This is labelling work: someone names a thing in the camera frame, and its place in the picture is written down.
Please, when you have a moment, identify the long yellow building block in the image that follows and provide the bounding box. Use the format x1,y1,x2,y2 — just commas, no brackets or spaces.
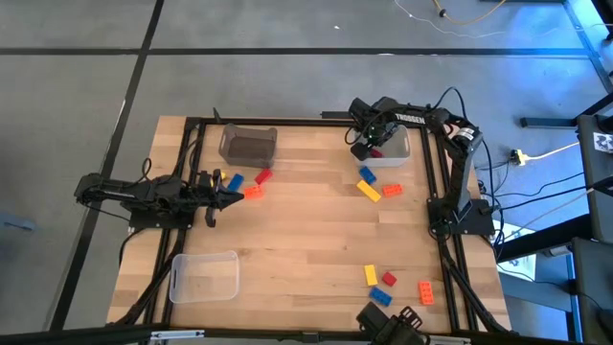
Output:
355,179,383,204

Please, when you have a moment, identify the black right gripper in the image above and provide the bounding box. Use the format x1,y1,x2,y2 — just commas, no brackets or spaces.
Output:
349,97,401,162

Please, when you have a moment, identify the white plastic bin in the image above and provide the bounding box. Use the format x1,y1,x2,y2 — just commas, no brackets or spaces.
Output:
353,124,413,169

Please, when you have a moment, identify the silver bracket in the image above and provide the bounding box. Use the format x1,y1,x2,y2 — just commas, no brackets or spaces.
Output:
427,334,473,345
149,329,206,342

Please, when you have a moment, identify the white paper sheet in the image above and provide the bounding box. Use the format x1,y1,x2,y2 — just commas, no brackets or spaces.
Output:
495,222,538,285

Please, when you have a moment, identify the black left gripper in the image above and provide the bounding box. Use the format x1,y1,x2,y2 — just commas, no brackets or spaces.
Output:
179,169,244,228

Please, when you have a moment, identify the yellow floor cable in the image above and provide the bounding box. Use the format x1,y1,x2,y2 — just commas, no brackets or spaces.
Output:
432,0,508,27

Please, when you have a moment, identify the black aluminium table frame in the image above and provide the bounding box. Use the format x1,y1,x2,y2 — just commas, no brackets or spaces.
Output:
107,116,512,336

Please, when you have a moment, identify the dark grey translucent bin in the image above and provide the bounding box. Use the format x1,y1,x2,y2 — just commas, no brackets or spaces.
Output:
217,123,280,170

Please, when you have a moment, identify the black-white fiducial marker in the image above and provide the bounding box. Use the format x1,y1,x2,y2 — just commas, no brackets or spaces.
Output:
593,131,613,155

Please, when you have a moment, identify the white floor cable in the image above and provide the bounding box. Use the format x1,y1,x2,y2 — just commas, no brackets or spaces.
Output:
394,0,510,40

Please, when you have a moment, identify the clear plastic bin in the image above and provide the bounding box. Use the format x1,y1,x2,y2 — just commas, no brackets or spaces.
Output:
169,249,240,305

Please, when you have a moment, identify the black metal floor bar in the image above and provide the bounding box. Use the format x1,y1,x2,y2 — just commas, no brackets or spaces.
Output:
520,93,613,128

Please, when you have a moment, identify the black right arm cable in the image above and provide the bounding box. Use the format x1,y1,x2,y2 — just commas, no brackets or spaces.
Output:
428,85,469,127

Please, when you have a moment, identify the black crossbar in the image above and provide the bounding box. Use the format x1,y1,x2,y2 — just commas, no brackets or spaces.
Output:
0,323,613,345

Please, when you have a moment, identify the black metal beam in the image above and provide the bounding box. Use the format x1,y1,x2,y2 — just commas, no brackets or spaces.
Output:
495,213,594,264

